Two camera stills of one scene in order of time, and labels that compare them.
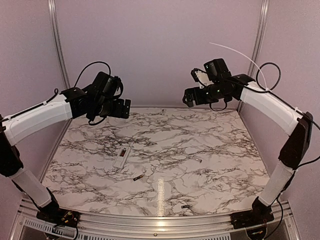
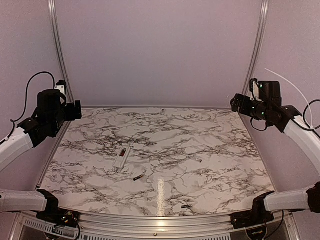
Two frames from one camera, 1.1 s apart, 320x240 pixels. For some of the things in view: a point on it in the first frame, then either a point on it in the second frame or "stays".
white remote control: [121, 156] stays
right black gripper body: [200, 99] to [245, 109]
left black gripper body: [117, 111] to [71, 115]
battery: [138, 177] stays
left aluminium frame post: [52, 10] stays
